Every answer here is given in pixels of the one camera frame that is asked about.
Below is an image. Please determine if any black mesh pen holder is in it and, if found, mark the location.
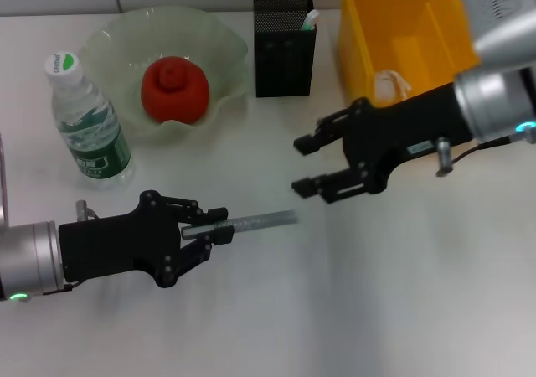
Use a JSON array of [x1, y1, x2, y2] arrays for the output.
[[252, 0, 317, 99]]

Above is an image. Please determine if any left wrist cable with plugs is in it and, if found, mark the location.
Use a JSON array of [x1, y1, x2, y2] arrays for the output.
[[41, 199, 101, 297]]

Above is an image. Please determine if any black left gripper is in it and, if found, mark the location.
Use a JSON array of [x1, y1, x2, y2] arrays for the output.
[[57, 189, 235, 290]]

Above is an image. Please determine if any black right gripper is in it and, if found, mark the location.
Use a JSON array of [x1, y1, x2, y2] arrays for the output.
[[291, 83, 477, 205]]

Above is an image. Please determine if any clear green-label water bottle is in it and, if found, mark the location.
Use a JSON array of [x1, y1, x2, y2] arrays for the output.
[[43, 50, 137, 189]]

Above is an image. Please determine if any yellow plastic bin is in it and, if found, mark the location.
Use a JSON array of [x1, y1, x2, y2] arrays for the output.
[[337, 0, 482, 106]]

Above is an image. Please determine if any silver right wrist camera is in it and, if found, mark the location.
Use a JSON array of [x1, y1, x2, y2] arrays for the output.
[[456, 0, 536, 73]]

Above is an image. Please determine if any white paper ball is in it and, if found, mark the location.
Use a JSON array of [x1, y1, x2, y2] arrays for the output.
[[372, 70, 414, 104]]

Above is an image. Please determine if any grey glitter pen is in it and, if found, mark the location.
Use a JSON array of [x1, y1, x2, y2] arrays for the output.
[[180, 209, 299, 240]]

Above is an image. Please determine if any green glass fruit plate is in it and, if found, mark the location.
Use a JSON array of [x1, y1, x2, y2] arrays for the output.
[[78, 4, 250, 146]]

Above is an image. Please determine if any red-orange toy orange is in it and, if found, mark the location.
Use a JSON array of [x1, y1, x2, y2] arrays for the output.
[[140, 55, 211, 124]]

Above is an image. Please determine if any right wrist cable with plugs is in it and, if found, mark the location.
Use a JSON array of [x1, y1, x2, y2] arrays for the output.
[[434, 126, 536, 178]]

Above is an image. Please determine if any mint green utility knife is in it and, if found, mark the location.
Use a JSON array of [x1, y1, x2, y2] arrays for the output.
[[300, 9, 322, 33]]

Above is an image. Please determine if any wrist cable with plugs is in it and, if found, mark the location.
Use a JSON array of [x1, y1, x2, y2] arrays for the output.
[[434, 126, 536, 178], [41, 199, 101, 297]]

